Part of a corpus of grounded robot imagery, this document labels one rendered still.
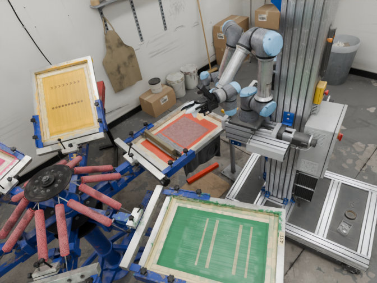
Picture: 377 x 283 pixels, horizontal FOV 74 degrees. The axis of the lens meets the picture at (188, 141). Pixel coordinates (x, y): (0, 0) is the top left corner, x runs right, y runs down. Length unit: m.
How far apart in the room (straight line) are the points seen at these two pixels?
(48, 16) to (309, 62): 2.91
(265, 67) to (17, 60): 2.86
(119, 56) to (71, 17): 0.78
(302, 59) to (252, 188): 1.50
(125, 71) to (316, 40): 2.98
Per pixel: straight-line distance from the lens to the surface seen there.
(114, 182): 1.99
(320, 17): 1.62
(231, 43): 1.98
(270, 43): 1.46
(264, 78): 1.58
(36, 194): 1.83
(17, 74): 3.65
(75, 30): 3.74
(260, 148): 1.80
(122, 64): 4.04
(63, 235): 1.72
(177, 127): 2.37
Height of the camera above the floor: 2.43
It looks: 42 degrees down
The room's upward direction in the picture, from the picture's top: 12 degrees counter-clockwise
